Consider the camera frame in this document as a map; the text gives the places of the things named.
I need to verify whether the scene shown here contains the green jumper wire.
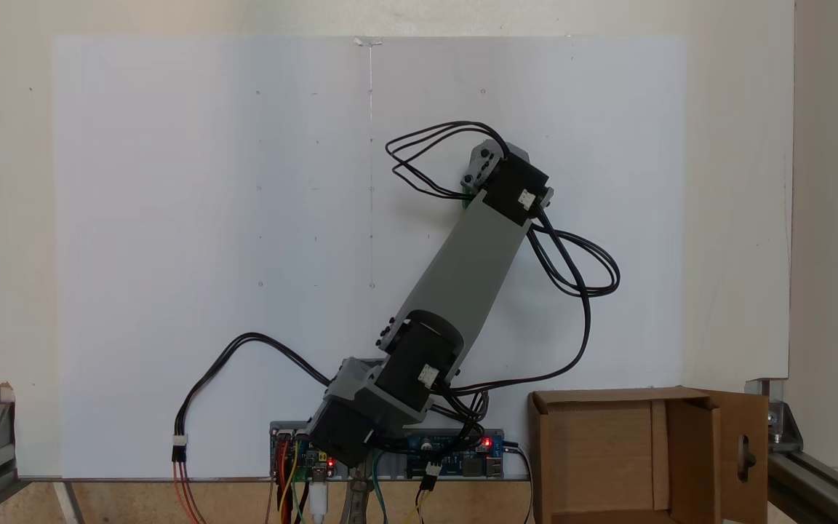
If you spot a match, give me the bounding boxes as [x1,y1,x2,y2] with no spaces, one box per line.
[290,466,312,524]

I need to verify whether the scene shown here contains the black jumper connector wire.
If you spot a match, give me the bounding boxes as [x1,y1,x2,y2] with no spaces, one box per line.
[404,457,442,524]

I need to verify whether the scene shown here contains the grey board mounting plate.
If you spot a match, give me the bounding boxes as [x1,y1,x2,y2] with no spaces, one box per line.
[268,420,507,483]

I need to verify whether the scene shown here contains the blue circuit board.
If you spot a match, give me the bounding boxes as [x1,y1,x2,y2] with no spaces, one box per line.
[406,429,506,480]

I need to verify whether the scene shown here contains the white USB plug cable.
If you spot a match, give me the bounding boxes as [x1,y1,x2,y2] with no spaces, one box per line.
[308,466,330,524]

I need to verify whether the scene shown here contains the open cardboard box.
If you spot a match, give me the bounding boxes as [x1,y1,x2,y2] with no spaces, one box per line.
[528,386,770,524]

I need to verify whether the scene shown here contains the circuit board with white connectors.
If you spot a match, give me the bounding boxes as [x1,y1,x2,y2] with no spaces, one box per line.
[271,428,337,483]

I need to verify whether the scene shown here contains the orange and red wire pair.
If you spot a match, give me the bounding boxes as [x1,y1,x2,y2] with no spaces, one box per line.
[172,460,207,524]

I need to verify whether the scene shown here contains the red jumper wire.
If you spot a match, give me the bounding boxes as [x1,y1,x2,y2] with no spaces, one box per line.
[276,439,292,524]

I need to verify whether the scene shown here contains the metal table clamp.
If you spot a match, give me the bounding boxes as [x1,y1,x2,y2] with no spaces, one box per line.
[345,466,376,524]

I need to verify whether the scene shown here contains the thin cable beside board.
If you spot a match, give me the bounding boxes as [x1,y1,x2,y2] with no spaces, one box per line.
[503,439,536,524]

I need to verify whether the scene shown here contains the yellow jumper wire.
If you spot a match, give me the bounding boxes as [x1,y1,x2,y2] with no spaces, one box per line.
[278,439,303,524]

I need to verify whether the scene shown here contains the black cable with white connector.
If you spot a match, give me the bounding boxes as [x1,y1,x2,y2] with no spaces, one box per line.
[172,332,334,464]

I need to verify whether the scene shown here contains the black servo cable loop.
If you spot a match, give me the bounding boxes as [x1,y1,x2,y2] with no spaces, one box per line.
[386,121,511,200]

